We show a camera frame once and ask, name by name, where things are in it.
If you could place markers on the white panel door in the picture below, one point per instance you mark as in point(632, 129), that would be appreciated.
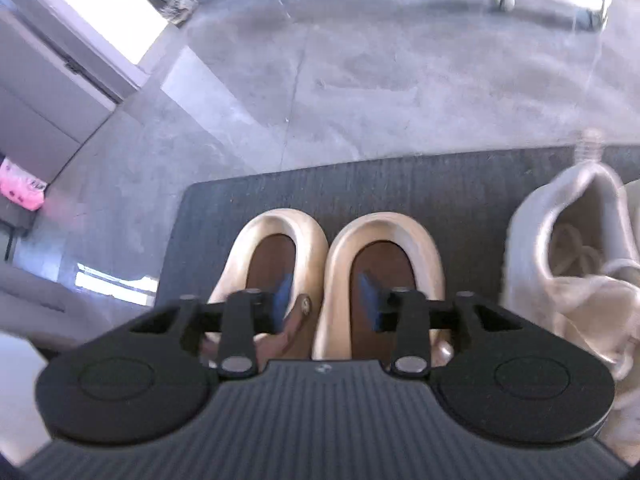
point(50, 100)

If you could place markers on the pink plastic package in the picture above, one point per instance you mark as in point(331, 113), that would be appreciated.
point(20, 187)

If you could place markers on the chunky white sneaker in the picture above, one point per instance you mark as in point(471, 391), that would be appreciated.
point(540, 240)

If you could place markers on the grey patterned door mat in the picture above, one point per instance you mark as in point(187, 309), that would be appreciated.
point(400, 185)

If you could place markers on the cream clog with charms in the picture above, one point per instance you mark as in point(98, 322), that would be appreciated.
point(415, 245)
point(240, 240)

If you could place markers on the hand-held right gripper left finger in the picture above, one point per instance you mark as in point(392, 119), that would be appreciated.
point(285, 295)

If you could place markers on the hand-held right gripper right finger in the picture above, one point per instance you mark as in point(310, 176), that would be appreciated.
point(370, 300)

